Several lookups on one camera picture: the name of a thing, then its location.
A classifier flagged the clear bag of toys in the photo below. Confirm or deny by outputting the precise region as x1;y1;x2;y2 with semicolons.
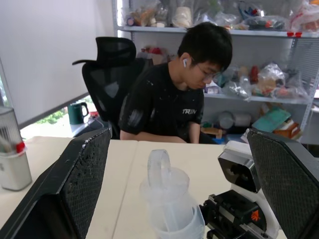
251;62;309;99

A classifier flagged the grey metal storage shelf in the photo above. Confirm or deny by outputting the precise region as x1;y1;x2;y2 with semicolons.
112;0;319;145

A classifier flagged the teal book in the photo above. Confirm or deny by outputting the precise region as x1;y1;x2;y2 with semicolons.
251;107;292;133

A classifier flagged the grey ribbed translucent container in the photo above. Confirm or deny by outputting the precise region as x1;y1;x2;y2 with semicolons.
0;106;23;153

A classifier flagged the white round jar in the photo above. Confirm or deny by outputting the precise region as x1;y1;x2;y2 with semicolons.
218;111;252;129

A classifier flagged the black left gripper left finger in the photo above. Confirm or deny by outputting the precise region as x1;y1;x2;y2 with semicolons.
0;127;112;239

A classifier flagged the white pen holder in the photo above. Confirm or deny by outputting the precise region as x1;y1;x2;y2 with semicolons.
0;146;33;192

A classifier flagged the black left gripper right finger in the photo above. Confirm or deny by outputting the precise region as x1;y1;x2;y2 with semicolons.
246;128;319;239

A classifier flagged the person in black t-shirt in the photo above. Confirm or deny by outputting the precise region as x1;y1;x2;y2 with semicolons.
118;21;234;144

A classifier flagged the wooden toy block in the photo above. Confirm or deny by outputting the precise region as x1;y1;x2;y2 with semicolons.
200;125;224;140

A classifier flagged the black mesh office chair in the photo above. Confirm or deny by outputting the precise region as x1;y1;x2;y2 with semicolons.
72;36;150;139

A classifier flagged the dark green jug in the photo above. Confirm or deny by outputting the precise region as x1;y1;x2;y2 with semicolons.
67;101;89;125

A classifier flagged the clear plastic pitcher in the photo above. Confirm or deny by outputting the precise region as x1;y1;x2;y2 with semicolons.
139;148;206;239

